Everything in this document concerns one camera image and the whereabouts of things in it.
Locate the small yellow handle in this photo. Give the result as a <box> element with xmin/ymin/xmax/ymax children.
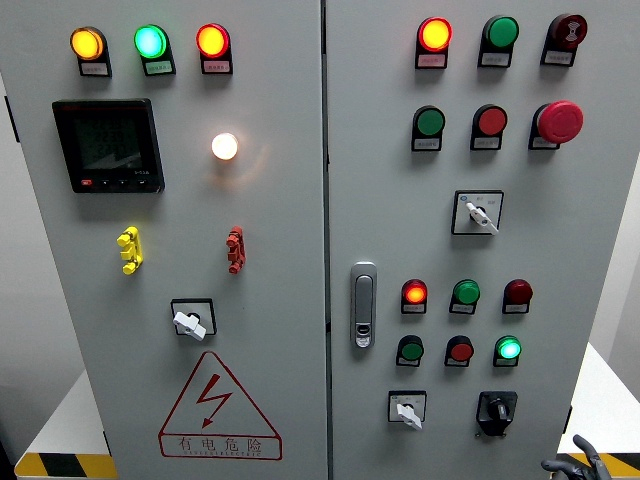
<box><xmin>116</xmin><ymin>225</ymin><xmax>145</xmax><ymax>276</ymax></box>

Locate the red-orange round lamp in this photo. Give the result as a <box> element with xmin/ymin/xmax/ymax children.
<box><xmin>195</xmin><ymin>23</ymin><xmax>231</xmax><ymax>59</ymax></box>

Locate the red warning triangle sticker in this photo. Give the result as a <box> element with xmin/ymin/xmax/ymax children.
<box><xmin>158</xmin><ymin>350</ymin><xmax>284</xmax><ymax>461</ymax></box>

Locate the small red handle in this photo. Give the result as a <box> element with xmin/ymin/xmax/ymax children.
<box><xmin>225</xmin><ymin>226</ymin><xmax>247</xmax><ymax>275</ymax></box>

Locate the pale grey cabinet door with display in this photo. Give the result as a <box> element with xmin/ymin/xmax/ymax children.
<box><xmin>0</xmin><ymin>0</ymin><xmax>330</xmax><ymax>480</ymax></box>

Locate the large green push button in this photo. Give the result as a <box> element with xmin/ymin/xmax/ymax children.
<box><xmin>413</xmin><ymin>105</ymin><xmax>446</xmax><ymax>138</ymax></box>

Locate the large red push button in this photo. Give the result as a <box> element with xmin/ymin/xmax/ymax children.
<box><xmin>472</xmin><ymin>104</ymin><xmax>509</xmax><ymax>138</ymax></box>

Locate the small green lamp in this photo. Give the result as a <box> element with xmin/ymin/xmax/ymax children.
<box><xmin>494</xmin><ymin>335</ymin><xmax>523</xmax><ymax>361</ymax></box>
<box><xmin>451</xmin><ymin>279</ymin><xmax>482</xmax><ymax>306</ymax></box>

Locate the black and yellow striped tape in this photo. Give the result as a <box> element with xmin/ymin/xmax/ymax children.
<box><xmin>14</xmin><ymin>452</ymin><xmax>119</xmax><ymax>480</ymax></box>
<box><xmin>564</xmin><ymin>452</ymin><xmax>640</xmax><ymax>480</ymax></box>

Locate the black-knob turn switch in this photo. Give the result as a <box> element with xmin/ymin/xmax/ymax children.
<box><xmin>475</xmin><ymin>391</ymin><xmax>519</xmax><ymax>439</ymax></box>

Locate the large red-orange lamp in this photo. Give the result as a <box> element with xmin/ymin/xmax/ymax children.
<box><xmin>417</xmin><ymin>16</ymin><xmax>454</xmax><ymax>53</ymax></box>

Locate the small green push button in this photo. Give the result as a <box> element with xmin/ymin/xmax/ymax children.
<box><xmin>397</xmin><ymin>334</ymin><xmax>426</xmax><ymax>362</ymax></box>

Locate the yellow round lamp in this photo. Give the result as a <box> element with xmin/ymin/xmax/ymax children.
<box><xmin>69</xmin><ymin>26</ymin><xmax>107</xmax><ymax>62</ymax></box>

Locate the black display meter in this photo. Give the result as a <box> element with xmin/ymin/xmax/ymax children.
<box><xmin>51</xmin><ymin>98</ymin><xmax>166</xmax><ymax>195</ymax></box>

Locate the white-handle turn switch, large plate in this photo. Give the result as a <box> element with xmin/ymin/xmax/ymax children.
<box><xmin>450</xmin><ymin>189</ymin><xmax>505</xmax><ymax>237</ymax></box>

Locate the large lit green lamp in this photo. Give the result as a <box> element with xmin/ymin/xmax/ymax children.
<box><xmin>133</xmin><ymin>24</ymin><xmax>169</xmax><ymax>60</ymax></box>

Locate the silver door lock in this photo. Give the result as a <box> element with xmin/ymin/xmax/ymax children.
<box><xmin>349</xmin><ymin>261</ymin><xmax>379</xmax><ymax>350</ymax></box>

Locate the dark red buzzer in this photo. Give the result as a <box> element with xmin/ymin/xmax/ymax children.
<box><xmin>547</xmin><ymin>13</ymin><xmax>589</xmax><ymax>50</ymax></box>

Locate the white-handle turn switch, plain plate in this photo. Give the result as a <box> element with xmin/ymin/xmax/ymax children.
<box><xmin>170</xmin><ymin>298</ymin><xmax>218</xmax><ymax>343</ymax></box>

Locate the large red stop button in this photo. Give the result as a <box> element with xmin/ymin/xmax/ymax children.
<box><xmin>532</xmin><ymin>100</ymin><xmax>585</xmax><ymax>145</ymax></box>

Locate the white round lamp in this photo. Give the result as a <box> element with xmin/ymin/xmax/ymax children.
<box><xmin>210</xmin><ymin>132</ymin><xmax>240</xmax><ymax>161</ymax></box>

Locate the small red push button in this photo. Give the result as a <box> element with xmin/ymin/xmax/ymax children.
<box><xmin>445</xmin><ymin>335</ymin><xmax>475</xmax><ymax>363</ymax></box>

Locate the small red lamp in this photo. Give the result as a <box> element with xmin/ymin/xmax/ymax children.
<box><xmin>503</xmin><ymin>278</ymin><xmax>534</xmax><ymax>305</ymax></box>
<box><xmin>402</xmin><ymin>278</ymin><xmax>429</xmax><ymax>305</ymax></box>

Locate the white-handle turn switch, small plate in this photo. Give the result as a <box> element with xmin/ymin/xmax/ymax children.
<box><xmin>387</xmin><ymin>390</ymin><xmax>428</xmax><ymax>432</ymax></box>

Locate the pale grey cabinet door with lock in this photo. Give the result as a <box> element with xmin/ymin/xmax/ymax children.
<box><xmin>324</xmin><ymin>0</ymin><xmax>640</xmax><ymax>480</ymax></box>

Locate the large dark green lamp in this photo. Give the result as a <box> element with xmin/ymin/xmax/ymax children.
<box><xmin>482</xmin><ymin>15</ymin><xmax>520</xmax><ymax>50</ymax></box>

